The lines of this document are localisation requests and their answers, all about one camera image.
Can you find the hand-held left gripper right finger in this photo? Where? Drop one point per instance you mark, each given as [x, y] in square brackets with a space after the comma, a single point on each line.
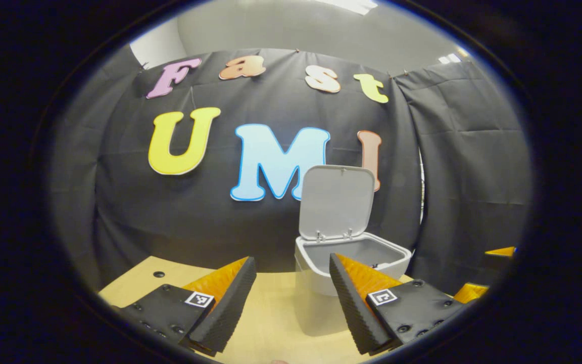
[352, 308]

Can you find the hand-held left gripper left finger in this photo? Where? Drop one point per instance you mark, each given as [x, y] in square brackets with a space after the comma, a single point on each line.
[230, 303]

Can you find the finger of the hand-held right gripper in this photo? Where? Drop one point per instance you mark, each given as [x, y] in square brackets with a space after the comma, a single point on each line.
[470, 293]
[502, 252]

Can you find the white desktop garbage bin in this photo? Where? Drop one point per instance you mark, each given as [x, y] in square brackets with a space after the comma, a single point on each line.
[336, 202]

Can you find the wooden desktop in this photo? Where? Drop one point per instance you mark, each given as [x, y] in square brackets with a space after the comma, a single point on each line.
[271, 303]

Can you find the black backdrop cloth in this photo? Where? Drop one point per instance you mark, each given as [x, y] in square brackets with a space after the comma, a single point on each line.
[170, 227]

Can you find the small ceiling light panel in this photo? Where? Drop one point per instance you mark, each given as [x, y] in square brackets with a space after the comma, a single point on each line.
[451, 57]

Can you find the large ceiling light panel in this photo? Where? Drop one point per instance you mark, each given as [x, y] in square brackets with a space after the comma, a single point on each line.
[354, 5]

